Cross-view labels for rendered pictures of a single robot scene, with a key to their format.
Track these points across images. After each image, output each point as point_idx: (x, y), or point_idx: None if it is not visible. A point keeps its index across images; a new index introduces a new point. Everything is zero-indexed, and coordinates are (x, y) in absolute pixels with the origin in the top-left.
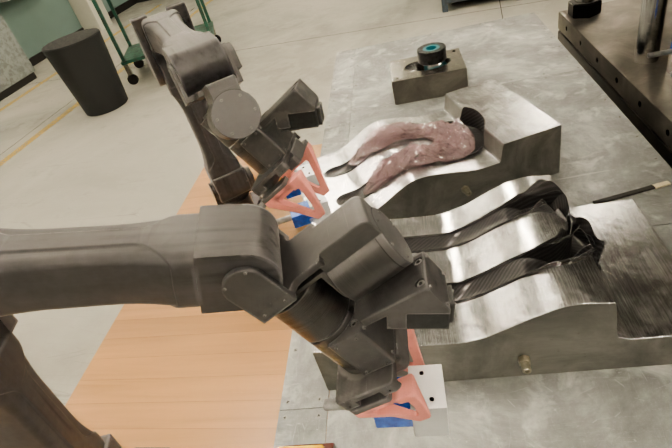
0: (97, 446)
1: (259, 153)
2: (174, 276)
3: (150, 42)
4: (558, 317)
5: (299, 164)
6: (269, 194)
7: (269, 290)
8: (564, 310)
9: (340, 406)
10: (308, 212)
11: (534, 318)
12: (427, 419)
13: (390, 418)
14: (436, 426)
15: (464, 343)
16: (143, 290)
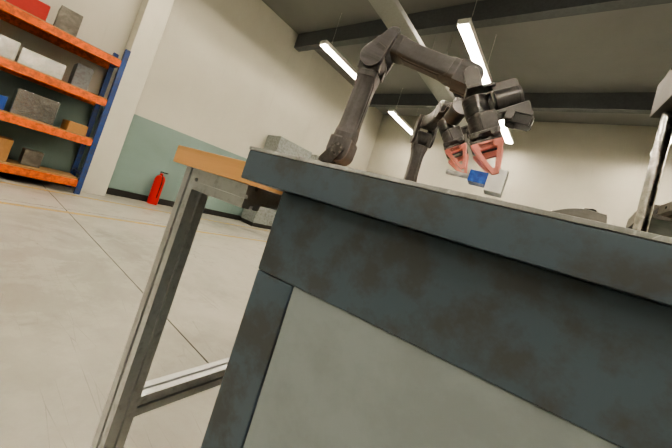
0: (356, 140)
1: (454, 134)
2: (454, 61)
3: (422, 121)
4: (571, 214)
5: (460, 159)
6: (449, 146)
7: (477, 76)
8: (575, 210)
9: (454, 171)
10: (458, 163)
11: (557, 210)
12: (495, 176)
13: (477, 173)
14: (497, 183)
15: None
16: (441, 64)
